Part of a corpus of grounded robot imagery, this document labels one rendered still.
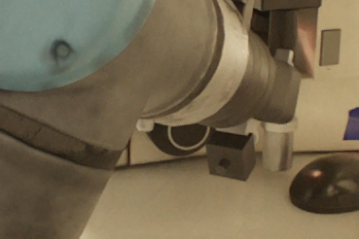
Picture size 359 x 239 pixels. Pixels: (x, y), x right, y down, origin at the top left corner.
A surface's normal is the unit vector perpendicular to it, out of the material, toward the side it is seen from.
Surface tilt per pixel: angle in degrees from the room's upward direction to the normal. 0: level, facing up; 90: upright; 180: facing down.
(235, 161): 107
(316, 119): 81
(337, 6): 90
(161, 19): 94
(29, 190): 85
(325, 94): 49
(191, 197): 0
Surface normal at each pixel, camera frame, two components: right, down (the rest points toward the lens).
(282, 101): 0.70, 0.09
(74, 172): 0.61, 0.35
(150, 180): 0.00, -0.95
